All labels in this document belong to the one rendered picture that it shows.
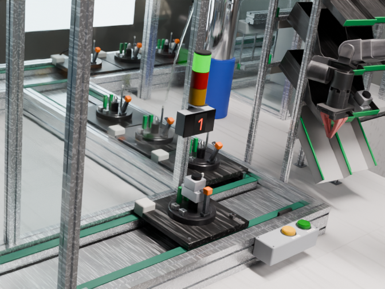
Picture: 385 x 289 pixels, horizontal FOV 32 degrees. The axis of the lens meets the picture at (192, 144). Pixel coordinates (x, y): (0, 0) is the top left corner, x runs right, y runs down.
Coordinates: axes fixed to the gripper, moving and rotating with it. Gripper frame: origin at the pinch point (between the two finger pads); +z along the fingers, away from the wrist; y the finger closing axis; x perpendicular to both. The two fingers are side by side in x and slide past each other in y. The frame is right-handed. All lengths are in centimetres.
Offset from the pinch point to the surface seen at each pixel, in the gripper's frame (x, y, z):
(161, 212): -24, 40, 26
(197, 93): -29.4, 26.2, -6.3
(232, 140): -70, -40, 39
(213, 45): -97, -48, 6
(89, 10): 2, 88, -42
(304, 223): 3.2, 7.6, 25.8
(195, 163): -41.3, 10.6, 24.9
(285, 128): -70, -73, 39
